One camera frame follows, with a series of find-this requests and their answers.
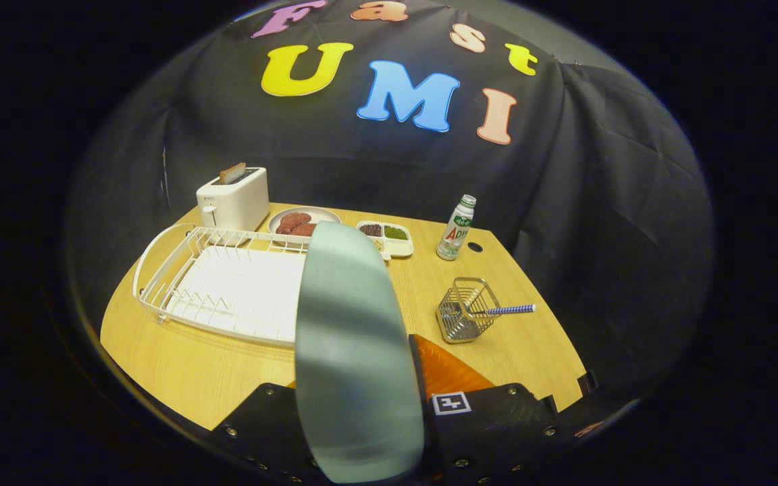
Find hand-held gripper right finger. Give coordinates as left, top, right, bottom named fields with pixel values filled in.
left=408, top=333, right=562, bottom=485

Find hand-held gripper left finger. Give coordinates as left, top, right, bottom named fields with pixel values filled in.
left=203, top=381, right=329, bottom=483

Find pale green plate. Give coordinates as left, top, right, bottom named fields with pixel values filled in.
left=294, top=221, right=425, bottom=484

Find metal wire basket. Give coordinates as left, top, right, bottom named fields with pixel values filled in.
left=436, top=277, right=502, bottom=344

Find striped handle spoon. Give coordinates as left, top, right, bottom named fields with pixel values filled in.
left=470, top=304, right=537, bottom=318

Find white wire dish rack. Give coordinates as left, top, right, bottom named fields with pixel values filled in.
left=132, top=223, right=393, bottom=348

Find white plate with meat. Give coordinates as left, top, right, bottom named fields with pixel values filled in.
left=268, top=206, right=342, bottom=244

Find white green drink bottle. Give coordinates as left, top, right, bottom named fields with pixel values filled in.
left=436, top=194, right=477, bottom=261

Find white compartment tray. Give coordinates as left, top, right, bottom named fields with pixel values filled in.
left=356, top=221, right=415, bottom=259

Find white toaster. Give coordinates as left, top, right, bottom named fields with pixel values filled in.
left=196, top=167, right=271, bottom=234

